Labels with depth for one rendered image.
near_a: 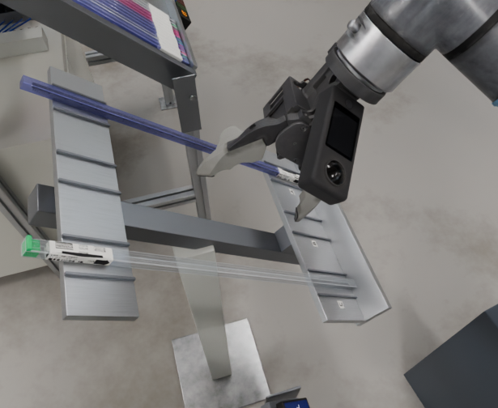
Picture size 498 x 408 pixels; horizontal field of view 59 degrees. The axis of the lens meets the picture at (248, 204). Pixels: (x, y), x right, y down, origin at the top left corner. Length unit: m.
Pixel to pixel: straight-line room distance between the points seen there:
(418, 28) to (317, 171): 0.15
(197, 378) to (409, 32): 1.19
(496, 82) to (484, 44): 0.04
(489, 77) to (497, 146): 1.68
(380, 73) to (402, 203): 1.36
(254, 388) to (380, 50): 1.14
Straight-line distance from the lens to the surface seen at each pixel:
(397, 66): 0.44
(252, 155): 0.48
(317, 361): 1.45
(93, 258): 0.44
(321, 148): 0.41
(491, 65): 0.45
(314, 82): 0.50
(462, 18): 0.43
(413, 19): 0.43
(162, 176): 1.79
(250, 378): 1.41
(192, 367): 1.43
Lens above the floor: 1.39
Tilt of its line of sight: 56 degrees down
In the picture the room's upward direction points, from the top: straight up
